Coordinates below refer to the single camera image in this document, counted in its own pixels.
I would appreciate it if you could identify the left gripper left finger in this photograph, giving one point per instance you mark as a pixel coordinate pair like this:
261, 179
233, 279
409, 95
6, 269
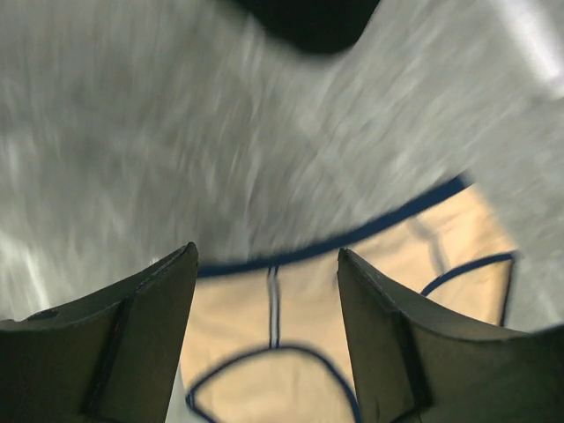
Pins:
110, 356

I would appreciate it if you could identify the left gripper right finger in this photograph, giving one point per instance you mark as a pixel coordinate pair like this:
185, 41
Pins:
414, 360

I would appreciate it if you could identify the beige underwear blue trim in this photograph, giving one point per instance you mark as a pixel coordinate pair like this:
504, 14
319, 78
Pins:
265, 340

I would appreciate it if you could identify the black underwear beige waistband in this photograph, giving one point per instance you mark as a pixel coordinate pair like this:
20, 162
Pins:
320, 27

